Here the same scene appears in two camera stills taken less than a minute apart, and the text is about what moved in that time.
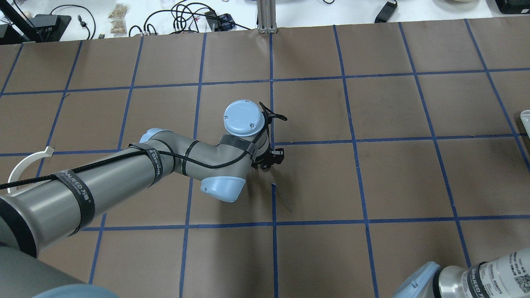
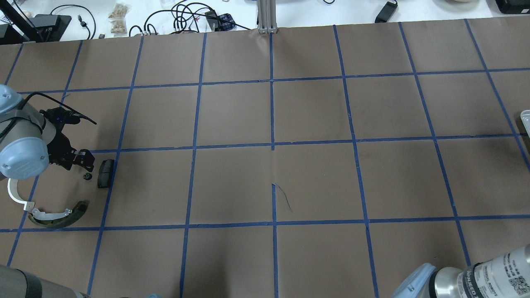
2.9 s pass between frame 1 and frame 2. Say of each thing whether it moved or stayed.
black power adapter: stayed
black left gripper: moved
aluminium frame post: stayed
